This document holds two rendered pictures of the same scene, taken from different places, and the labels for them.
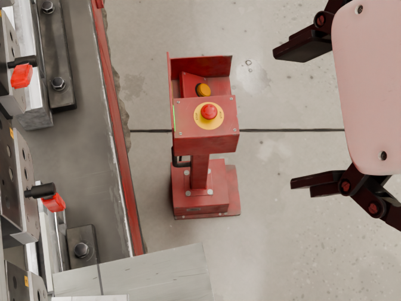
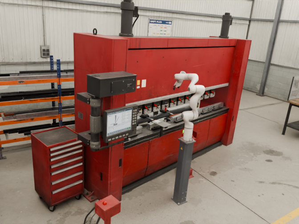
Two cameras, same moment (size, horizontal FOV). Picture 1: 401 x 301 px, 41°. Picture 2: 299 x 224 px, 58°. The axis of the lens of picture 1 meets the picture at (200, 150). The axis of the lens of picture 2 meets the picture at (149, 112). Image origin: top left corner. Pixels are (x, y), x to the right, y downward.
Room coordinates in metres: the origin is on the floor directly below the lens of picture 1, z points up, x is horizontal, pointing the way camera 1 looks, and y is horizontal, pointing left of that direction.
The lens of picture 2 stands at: (-2.14, -3.22, 2.53)
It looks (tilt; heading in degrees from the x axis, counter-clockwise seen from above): 19 degrees down; 59
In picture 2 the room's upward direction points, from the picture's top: 4 degrees clockwise
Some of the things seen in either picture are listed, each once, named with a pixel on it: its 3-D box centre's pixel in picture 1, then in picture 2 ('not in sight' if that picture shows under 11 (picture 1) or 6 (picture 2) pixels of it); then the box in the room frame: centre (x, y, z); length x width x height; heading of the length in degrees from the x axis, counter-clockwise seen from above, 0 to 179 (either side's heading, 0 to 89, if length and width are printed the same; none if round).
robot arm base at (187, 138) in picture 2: not in sight; (187, 133); (0.08, -0.57, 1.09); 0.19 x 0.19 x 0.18
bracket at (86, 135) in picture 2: not in sight; (97, 135); (-1.15, -0.37, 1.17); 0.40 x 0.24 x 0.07; 15
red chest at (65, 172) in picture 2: not in sight; (58, 168); (-1.51, 0.17, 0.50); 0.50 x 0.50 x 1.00; 15
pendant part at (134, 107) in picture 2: not in sight; (119, 122); (-0.98, -0.62, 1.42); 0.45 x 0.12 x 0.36; 16
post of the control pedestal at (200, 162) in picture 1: (199, 155); not in sight; (0.59, 0.00, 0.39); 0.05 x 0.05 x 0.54; 8
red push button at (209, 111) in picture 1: (209, 113); not in sight; (0.54, -0.01, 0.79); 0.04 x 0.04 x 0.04
